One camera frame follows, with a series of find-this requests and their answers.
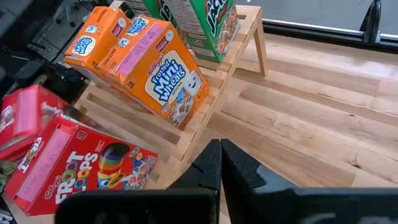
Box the wooden slatted stepped shelf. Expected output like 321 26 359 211
74 4 269 190

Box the green artificial succulent plant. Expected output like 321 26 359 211
0 159 19 194

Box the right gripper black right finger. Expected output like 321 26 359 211
221 139 398 224

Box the orange Frosted Mini Wheats box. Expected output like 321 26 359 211
63 6 133 86
96 15 211 131

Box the green Apple Jacks cereal box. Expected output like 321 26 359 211
161 0 241 63
123 0 178 29

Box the red Froot Loops cereal box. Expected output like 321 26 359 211
4 114 159 216
0 84 103 159

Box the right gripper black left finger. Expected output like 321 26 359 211
55 139 222 224

